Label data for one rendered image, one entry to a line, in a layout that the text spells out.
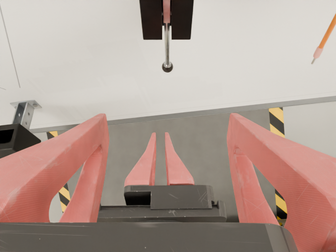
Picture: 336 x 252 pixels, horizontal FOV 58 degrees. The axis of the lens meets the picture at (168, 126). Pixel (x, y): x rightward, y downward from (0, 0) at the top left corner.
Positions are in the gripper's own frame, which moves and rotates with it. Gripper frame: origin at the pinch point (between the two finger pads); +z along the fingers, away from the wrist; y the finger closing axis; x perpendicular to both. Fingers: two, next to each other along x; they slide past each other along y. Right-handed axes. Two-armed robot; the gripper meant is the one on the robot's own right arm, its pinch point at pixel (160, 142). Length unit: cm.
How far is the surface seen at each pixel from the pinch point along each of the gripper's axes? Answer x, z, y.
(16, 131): 11.1, 10.3, 21.9
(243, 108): 14.4, 17.4, -14.1
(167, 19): -10.9, 4.7, -0.8
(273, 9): -6.2, 14.1, -13.1
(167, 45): -6.9, 6.6, -0.8
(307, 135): 84, 63, -64
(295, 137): 85, 63, -59
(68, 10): -6.2, 14.4, 10.5
